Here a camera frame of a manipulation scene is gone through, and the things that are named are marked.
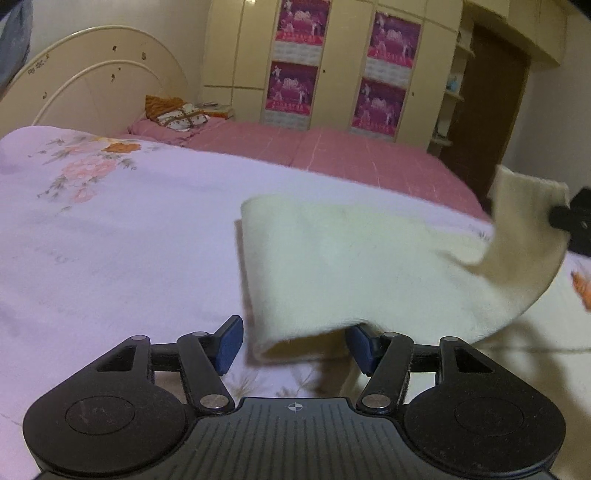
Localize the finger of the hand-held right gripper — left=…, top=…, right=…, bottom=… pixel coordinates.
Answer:
left=549, top=186, right=591, bottom=256

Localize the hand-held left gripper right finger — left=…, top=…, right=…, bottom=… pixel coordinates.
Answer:
left=344, top=325, right=502, bottom=412

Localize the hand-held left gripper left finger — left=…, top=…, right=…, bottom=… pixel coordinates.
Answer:
left=95, top=315, right=245, bottom=415

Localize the cream knit small cloth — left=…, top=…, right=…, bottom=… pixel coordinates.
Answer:
left=235, top=165, right=571, bottom=366

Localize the dark brown door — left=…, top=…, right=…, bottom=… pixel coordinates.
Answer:
left=438, top=22, right=531, bottom=200

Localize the lilac floral blanket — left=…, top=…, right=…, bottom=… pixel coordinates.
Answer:
left=0, top=126, right=591, bottom=480

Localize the cream corner shelf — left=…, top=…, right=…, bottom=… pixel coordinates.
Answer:
left=427, top=18, right=477, bottom=158

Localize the pink bed sheet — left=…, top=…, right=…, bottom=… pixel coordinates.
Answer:
left=111, top=116, right=494, bottom=223

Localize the stack of books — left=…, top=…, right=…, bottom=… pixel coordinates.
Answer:
left=199, top=102, right=236, bottom=120

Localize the orange patterned pillow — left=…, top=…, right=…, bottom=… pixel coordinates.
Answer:
left=145, top=95, right=186, bottom=120

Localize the cream wardrobe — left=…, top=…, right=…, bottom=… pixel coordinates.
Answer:
left=201, top=0, right=563, bottom=154

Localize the cream arched headboard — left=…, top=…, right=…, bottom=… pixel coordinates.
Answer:
left=0, top=25, right=191, bottom=139

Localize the grey-blue curtain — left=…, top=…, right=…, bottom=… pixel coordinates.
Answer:
left=0, top=0, right=34, bottom=93

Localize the purple wall poster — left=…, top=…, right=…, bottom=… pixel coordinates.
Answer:
left=366, top=11, right=423, bottom=71
left=264, top=61, right=320, bottom=126
left=351, top=78, right=408, bottom=138
left=274, top=0, right=332, bottom=45

